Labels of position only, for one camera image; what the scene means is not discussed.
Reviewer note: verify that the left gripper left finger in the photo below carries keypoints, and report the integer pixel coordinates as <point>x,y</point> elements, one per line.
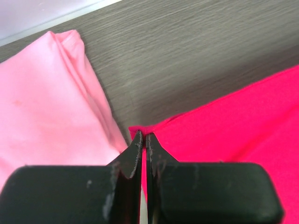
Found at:
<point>109,194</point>

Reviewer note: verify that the folded pink t shirt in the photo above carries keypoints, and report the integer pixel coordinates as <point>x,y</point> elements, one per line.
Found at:
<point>53,110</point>

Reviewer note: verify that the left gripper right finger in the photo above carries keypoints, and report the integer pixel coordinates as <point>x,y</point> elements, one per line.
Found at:
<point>207,193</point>

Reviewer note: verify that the red t shirt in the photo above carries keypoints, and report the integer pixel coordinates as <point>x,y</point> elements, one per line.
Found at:
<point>259,123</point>

